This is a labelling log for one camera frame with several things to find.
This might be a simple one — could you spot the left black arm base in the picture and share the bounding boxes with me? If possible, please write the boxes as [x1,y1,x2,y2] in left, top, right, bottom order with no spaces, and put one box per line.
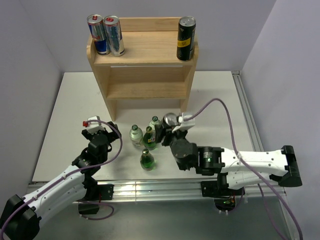
[77,184,115,221]

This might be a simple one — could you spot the blue silver energy can left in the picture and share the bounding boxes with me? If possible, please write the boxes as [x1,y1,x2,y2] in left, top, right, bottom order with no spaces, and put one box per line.
[87,14,111,55]

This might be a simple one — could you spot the silver blue energy can right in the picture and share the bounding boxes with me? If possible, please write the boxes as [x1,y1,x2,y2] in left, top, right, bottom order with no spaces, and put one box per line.
[103,15,125,57]

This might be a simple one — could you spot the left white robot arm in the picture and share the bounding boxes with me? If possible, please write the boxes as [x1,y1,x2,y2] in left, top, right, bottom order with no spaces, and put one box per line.
[0,116,122,240]

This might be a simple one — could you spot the green bottle with label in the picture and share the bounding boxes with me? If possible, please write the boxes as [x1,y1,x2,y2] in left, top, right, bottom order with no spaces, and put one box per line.
[143,126,157,151]

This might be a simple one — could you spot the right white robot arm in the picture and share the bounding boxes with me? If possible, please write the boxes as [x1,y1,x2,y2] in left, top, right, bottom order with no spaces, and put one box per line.
[155,123,303,195]

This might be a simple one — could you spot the purple cable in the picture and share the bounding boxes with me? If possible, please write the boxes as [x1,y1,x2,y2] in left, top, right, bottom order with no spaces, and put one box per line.
[186,97,305,240]
[0,119,123,230]

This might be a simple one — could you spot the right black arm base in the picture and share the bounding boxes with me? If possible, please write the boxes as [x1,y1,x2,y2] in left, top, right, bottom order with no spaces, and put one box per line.
[200,173,246,215]

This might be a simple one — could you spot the aluminium front rail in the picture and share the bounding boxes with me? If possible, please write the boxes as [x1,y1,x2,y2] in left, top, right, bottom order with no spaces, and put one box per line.
[26,178,286,203]

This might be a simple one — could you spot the clear soda bottle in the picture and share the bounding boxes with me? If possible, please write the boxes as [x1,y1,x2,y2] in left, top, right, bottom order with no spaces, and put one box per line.
[129,124,143,148]
[149,115,161,133]

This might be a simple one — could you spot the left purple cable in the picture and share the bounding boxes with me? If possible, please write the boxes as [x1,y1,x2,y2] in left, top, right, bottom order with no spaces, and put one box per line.
[0,119,123,230]

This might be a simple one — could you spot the black yellow can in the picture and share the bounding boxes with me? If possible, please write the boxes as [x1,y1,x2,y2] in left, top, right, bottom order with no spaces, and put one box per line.
[176,16,196,61]
[162,112,179,129]

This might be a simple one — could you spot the wooden two-tier shelf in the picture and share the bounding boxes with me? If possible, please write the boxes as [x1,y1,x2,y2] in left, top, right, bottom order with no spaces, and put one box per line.
[86,17,199,121]

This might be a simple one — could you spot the dark green glass bottle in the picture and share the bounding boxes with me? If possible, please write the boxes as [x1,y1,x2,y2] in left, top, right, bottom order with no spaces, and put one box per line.
[140,148,156,171]

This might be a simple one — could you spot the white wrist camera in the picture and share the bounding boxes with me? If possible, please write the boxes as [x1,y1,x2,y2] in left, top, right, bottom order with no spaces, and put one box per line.
[172,112,195,133]
[82,115,104,134]

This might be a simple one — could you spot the aluminium side rail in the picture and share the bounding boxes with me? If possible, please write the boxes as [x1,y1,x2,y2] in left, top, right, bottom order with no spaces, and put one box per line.
[231,70,300,240]

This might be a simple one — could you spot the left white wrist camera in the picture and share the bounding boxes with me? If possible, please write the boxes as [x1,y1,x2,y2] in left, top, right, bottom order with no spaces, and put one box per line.
[82,115,104,134]

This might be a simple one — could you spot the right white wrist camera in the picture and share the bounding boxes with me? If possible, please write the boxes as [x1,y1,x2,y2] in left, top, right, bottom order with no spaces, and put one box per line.
[172,112,195,133]

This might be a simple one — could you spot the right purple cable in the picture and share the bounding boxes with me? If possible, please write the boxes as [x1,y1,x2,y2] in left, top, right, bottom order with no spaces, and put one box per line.
[186,97,305,240]

